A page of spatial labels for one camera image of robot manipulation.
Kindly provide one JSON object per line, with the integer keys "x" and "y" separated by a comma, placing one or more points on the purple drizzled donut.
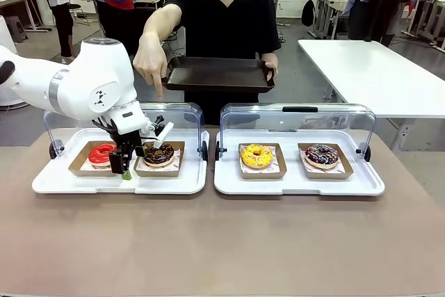
{"x": 321, "y": 156}

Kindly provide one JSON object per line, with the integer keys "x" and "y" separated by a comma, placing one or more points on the yellow sprinkled donut in box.
{"x": 264, "y": 175}

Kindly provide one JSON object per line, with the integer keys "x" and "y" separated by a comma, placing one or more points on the person's right forearm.
{"x": 160, "y": 22}

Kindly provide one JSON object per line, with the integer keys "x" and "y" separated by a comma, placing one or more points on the black backpack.
{"x": 307, "y": 12}

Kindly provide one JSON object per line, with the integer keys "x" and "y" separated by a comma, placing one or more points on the dark brown serving tray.
{"x": 215, "y": 76}

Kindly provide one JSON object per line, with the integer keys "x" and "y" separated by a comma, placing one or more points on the person in black t-shirt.
{"x": 226, "y": 25}

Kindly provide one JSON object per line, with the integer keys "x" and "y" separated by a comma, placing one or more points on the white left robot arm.
{"x": 87, "y": 78}

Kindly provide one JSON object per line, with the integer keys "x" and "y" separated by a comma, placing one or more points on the white background workbench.
{"x": 323, "y": 15}

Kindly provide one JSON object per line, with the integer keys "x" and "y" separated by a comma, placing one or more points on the person's left hand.
{"x": 273, "y": 67}

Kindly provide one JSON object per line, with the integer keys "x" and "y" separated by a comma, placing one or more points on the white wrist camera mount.
{"x": 164, "y": 135}

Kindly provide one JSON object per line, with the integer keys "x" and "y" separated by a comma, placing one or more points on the white display tray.
{"x": 295, "y": 182}
{"x": 52, "y": 178}

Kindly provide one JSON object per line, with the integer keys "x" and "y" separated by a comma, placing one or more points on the clear display lid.
{"x": 180, "y": 119}
{"x": 264, "y": 119}

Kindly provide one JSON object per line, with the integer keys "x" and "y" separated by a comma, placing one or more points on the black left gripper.
{"x": 125, "y": 140}

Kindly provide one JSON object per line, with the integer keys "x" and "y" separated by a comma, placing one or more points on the person in pink top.
{"x": 62, "y": 15}

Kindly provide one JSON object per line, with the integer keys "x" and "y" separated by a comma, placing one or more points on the grey plastic stool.
{"x": 15, "y": 27}

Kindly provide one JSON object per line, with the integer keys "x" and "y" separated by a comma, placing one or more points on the chocolate sprinkled donut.
{"x": 161, "y": 156}

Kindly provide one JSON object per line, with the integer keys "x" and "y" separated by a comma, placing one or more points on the large white table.
{"x": 375, "y": 74}

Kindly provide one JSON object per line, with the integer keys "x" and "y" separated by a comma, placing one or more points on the person's right hand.
{"x": 149, "y": 60}

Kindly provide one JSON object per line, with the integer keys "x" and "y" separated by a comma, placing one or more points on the red glazed donut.
{"x": 99, "y": 154}
{"x": 78, "y": 169}

